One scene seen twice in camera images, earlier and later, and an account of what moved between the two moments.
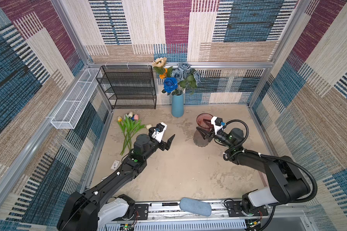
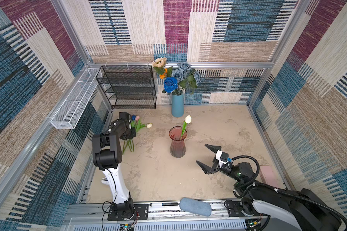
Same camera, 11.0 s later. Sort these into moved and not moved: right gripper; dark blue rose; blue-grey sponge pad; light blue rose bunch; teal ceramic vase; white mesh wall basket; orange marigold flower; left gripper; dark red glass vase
Moved: left gripper; right gripper; dark red glass vase
Not moved: dark blue rose; blue-grey sponge pad; teal ceramic vase; orange marigold flower; light blue rose bunch; white mesh wall basket
